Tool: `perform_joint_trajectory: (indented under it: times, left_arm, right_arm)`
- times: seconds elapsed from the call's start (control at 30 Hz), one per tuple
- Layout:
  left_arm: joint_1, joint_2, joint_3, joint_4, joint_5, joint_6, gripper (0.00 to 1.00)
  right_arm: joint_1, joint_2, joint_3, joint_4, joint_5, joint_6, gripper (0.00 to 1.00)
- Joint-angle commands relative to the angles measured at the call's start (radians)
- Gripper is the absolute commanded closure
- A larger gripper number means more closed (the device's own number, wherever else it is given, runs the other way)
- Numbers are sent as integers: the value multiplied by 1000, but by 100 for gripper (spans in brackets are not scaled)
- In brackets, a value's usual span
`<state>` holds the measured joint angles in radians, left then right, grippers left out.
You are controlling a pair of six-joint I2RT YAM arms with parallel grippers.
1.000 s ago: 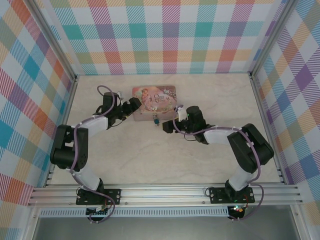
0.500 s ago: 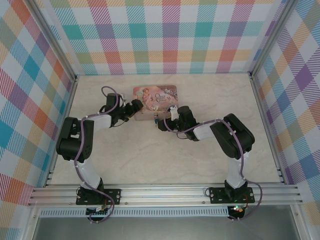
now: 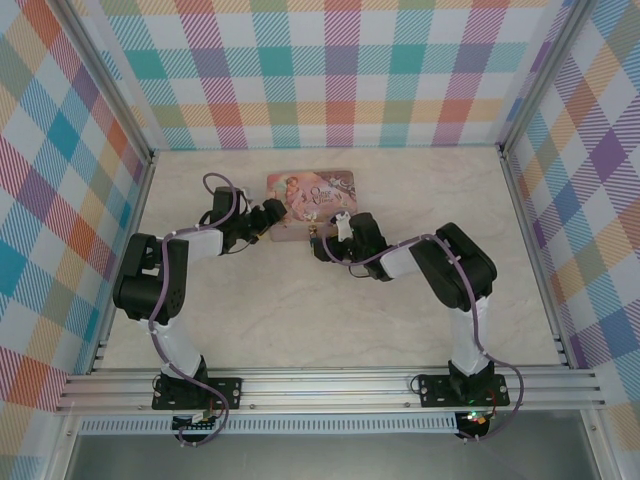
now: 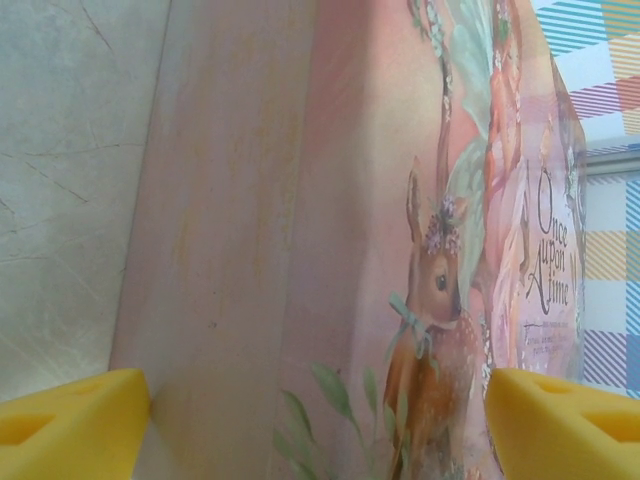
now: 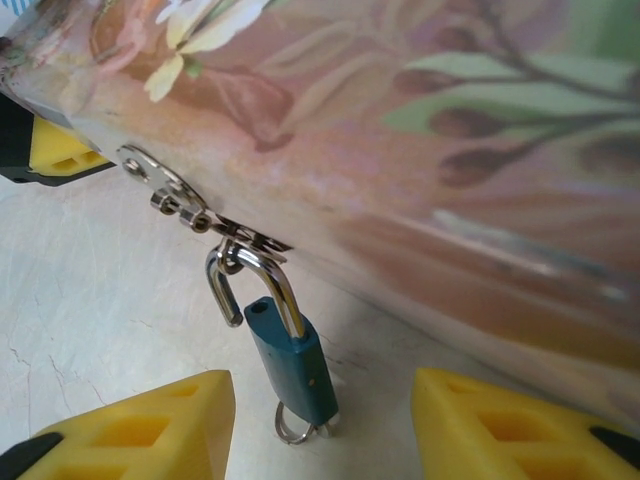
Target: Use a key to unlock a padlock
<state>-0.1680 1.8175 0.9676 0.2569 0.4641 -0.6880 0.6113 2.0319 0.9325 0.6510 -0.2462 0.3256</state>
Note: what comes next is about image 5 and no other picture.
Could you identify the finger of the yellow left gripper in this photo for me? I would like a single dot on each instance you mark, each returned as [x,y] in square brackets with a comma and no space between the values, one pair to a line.
[60,150]

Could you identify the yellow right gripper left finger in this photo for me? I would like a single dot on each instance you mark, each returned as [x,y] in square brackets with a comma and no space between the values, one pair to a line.
[150,430]

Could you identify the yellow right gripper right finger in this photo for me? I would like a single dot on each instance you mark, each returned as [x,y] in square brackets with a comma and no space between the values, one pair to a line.
[505,430]

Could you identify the teal padlock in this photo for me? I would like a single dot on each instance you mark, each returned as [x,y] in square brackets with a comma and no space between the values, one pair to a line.
[295,360]

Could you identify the silver hasp latch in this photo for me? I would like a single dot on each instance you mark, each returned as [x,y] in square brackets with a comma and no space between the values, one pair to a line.
[165,182]

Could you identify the floral tin box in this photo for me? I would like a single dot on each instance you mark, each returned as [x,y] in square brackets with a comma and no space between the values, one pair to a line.
[400,175]

